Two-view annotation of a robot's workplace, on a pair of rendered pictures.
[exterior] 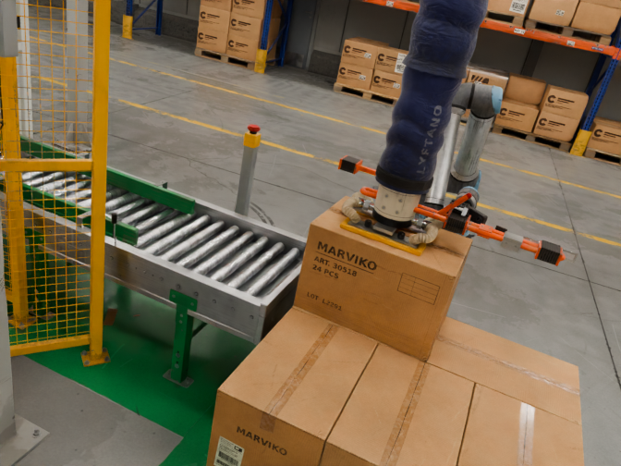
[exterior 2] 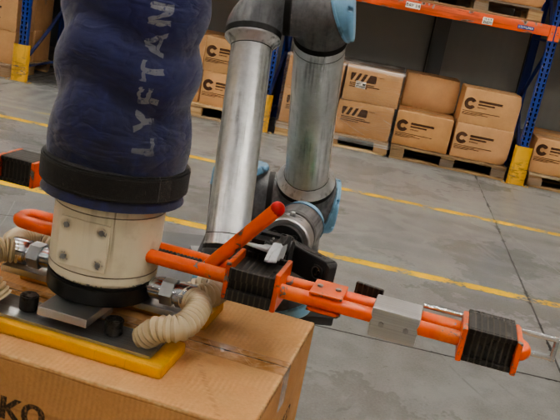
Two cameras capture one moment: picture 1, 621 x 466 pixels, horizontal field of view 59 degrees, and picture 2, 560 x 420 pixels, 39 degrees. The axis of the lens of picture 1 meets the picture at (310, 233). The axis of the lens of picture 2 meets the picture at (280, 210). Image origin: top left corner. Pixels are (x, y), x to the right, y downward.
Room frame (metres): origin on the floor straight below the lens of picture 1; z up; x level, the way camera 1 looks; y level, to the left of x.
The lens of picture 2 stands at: (0.87, -0.41, 1.50)
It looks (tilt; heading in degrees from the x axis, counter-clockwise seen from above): 16 degrees down; 352
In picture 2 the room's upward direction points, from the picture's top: 11 degrees clockwise
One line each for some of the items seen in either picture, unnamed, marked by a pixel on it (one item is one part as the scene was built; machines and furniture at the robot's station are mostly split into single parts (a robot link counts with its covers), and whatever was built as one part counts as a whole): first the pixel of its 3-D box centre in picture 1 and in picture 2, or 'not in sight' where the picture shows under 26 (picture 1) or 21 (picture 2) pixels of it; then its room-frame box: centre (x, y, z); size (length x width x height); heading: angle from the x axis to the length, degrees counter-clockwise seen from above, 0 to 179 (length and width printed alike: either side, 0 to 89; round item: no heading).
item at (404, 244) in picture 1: (383, 232); (70, 321); (1.98, -0.28, 0.97); 0.34 x 0.10 x 0.05; 71
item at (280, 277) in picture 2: (456, 221); (257, 279); (1.99, -0.55, 1.07); 0.10 x 0.08 x 0.06; 161
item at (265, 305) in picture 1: (298, 275); not in sight; (2.17, 0.02, 0.58); 0.70 x 0.03 x 0.06; 162
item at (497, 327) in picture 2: (548, 252); (488, 342); (1.87, -0.88, 1.07); 0.08 x 0.07 x 0.05; 71
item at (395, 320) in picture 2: (511, 241); (395, 320); (1.92, -0.76, 1.07); 0.07 x 0.07 x 0.04; 71
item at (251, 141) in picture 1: (240, 216); not in sight; (2.83, 0.41, 0.50); 0.07 x 0.07 x 1.00; 72
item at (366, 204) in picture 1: (392, 215); (102, 277); (2.07, -0.32, 1.01); 0.34 x 0.25 x 0.06; 71
